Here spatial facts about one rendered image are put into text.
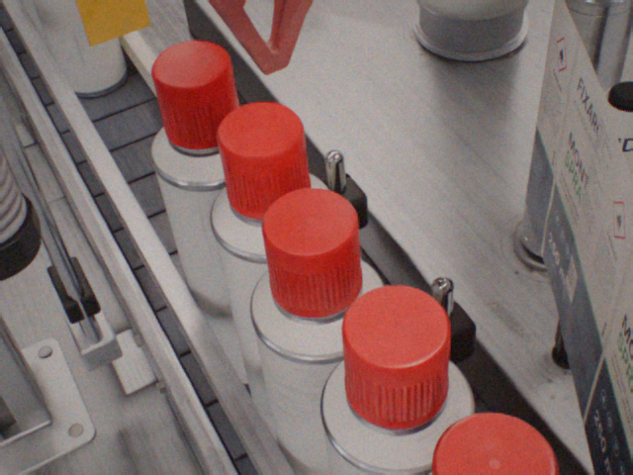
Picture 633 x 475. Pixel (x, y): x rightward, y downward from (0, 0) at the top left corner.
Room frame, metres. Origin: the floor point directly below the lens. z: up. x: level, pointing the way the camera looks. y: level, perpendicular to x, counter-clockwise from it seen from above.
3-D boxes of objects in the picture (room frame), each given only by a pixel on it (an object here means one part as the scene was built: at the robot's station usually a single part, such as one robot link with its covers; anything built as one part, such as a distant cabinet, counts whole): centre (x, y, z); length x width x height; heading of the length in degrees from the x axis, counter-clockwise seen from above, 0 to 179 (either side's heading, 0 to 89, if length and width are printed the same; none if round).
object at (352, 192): (0.39, -0.02, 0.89); 0.03 x 0.03 x 0.12; 24
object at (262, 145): (0.26, 0.02, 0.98); 0.05 x 0.05 x 0.20
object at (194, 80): (0.30, 0.04, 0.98); 0.05 x 0.05 x 0.20
